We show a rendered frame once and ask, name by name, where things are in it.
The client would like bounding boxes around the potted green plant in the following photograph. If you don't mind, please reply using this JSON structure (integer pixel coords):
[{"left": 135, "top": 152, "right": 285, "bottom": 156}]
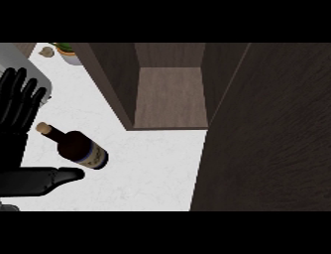
[{"left": 52, "top": 43, "right": 83, "bottom": 66}]

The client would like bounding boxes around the brown wooden cabinet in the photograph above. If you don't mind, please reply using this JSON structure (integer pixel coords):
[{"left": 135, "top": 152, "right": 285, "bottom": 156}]
[{"left": 70, "top": 43, "right": 250, "bottom": 132}]

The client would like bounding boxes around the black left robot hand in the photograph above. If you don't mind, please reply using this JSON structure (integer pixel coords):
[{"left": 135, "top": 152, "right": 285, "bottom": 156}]
[{"left": 0, "top": 66, "right": 86, "bottom": 205}]

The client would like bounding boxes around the small beige object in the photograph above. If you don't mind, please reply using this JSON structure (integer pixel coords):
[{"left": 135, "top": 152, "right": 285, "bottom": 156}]
[{"left": 37, "top": 46, "right": 56, "bottom": 59}]

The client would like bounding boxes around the dark wooden cabinet door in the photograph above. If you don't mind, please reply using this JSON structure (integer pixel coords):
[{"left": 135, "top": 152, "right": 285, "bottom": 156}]
[{"left": 189, "top": 43, "right": 331, "bottom": 212}]

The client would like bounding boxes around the dark wine bottle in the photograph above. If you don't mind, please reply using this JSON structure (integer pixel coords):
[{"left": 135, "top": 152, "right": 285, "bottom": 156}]
[{"left": 34, "top": 121, "right": 110, "bottom": 171}]

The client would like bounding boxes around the pale grey appliance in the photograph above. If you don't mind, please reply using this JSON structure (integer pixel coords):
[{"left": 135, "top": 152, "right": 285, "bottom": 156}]
[{"left": 0, "top": 43, "right": 55, "bottom": 113}]

